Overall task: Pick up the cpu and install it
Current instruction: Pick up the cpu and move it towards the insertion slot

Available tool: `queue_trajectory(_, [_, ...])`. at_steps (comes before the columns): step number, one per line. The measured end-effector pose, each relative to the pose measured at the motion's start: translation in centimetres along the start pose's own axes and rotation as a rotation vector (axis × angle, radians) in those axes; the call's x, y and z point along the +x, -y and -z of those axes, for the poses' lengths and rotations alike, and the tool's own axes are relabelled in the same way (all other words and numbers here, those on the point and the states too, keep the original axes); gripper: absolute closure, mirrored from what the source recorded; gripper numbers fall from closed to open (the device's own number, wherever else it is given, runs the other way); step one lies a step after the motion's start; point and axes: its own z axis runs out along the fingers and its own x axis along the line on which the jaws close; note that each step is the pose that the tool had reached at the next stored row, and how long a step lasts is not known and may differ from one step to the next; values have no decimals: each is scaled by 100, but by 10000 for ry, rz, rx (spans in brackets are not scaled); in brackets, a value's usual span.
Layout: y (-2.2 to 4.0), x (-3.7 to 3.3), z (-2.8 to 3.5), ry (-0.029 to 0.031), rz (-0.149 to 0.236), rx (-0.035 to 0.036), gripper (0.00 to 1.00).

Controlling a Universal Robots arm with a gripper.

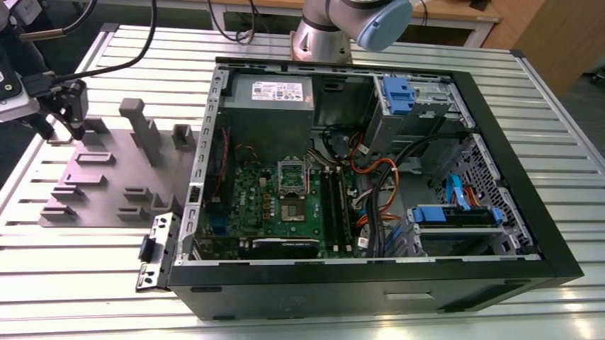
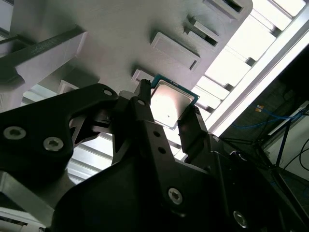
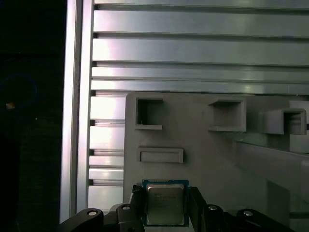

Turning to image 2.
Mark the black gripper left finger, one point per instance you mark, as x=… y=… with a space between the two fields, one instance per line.
x=60 y=113

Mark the silver CPU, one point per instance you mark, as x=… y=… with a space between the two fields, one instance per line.
x=169 y=101

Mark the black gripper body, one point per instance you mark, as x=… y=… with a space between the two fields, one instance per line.
x=108 y=205

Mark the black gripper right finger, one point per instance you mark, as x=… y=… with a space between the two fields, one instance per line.
x=193 y=135

